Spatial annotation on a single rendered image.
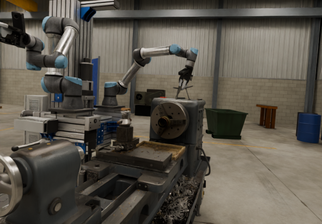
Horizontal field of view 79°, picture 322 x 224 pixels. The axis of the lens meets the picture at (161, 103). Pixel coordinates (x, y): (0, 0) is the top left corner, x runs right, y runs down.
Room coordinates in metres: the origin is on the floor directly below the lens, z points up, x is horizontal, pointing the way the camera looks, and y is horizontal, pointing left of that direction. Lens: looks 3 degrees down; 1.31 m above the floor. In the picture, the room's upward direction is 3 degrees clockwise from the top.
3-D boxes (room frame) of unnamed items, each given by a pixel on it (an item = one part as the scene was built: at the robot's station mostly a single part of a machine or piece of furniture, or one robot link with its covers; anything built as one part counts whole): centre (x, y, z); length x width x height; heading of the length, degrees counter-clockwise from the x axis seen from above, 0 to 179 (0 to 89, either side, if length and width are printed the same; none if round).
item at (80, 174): (0.99, 0.38, 0.84); 0.04 x 0.04 x 0.10; 70
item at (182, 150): (1.42, 0.01, 0.89); 0.36 x 0.30 x 0.04; 70
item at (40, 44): (1.16, 0.76, 1.56); 0.11 x 0.08 x 0.09; 4
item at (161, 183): (1.05, 0.15, 0.90); 0.47 x 0.30 x 0.06; 70
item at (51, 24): (1.42, 0.78, 1.54); 0.15 x 0.12 x 0.55; 94
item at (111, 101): (1.90, 0.50, 1.21); 0.15 x 0.15 x 0.10
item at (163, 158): (1.10, 0.15, 0.95); 0.43 x 0.17 x 0.05; 70
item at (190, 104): (2.07, -0.20, 1.06); 0.59 x 0.48 x 0.39; 160
